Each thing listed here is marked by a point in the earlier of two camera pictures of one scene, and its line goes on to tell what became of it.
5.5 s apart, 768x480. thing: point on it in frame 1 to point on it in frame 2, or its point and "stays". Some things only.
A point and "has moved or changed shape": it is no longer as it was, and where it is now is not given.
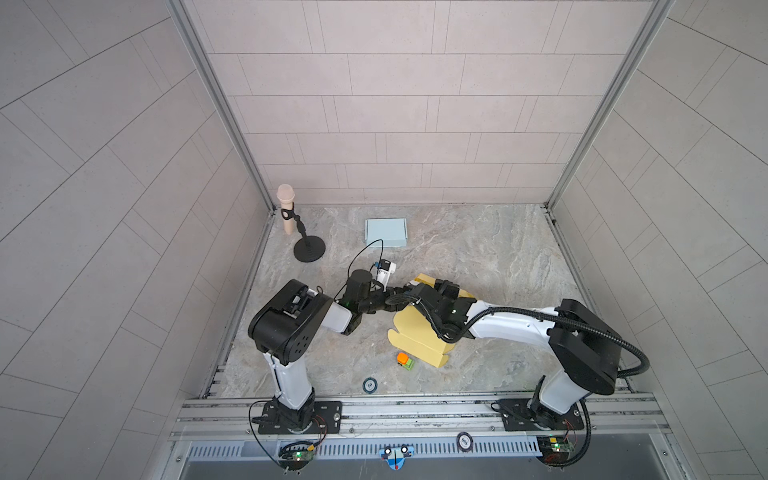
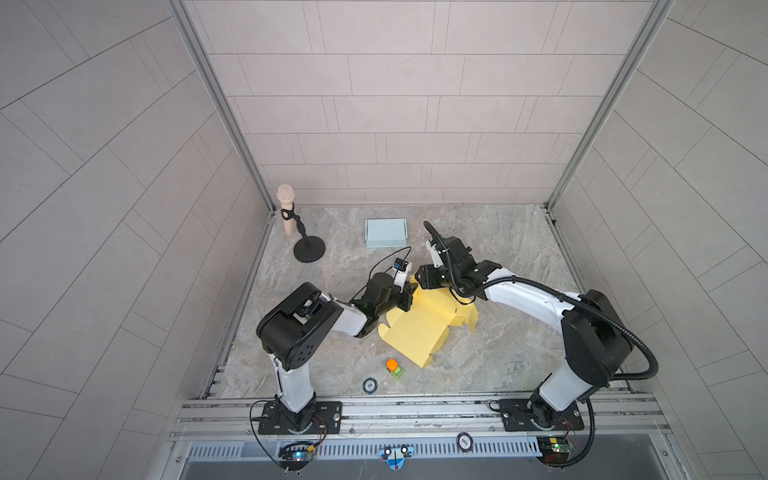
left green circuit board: [295, 455] stays
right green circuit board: [555, 450] stays
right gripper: [450, 292] to [426, 276]
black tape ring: [364, 385] stays
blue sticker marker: [395, 457] stays
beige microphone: [285, 195] stays
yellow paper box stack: [415, 334] has moved or changed shape
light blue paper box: [393, 232] stays
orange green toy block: [404, 360] to [392, 366]
